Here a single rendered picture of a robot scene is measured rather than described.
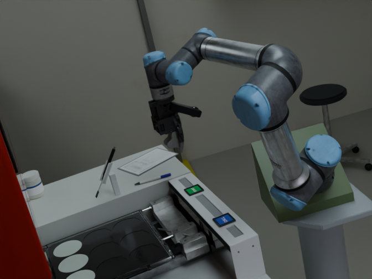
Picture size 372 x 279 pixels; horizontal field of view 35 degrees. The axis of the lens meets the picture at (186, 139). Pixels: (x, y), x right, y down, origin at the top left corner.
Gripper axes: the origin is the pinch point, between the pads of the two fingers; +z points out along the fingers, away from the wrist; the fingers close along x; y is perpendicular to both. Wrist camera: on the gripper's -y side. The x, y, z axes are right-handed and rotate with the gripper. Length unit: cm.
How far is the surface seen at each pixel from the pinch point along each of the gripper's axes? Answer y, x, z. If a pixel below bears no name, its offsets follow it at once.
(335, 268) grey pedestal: -38, 26, 53
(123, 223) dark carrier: 26.7, -2.1, 20.7
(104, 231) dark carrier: 33.8, -2.0, 20.7
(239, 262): 3.4, 44.9, 21.2
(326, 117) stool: -140, -138, 72
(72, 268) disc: 49, 14, 21
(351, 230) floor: -104, -67, 111
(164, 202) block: 9.6, -5.7, 20.3
